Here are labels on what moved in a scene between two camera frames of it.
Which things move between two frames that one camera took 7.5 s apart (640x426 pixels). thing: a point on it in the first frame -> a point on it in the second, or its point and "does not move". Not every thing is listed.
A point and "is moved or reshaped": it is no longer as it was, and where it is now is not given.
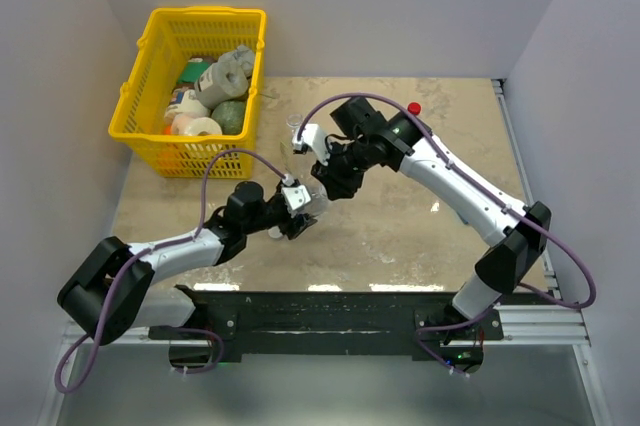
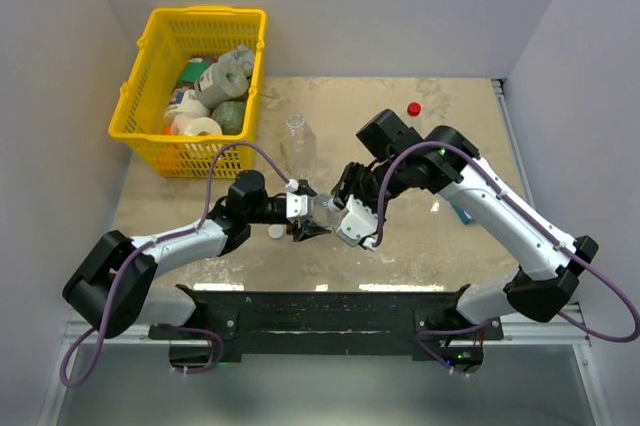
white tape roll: x=186 y=124 does not move
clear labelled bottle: x=319 y=200 is moved or reshaped
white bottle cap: x=275 y=233 does not move
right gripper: x=337 y=187 -> x=350 y=183
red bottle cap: x=414 y=108 does not move
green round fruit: x=230 y=114 does not move
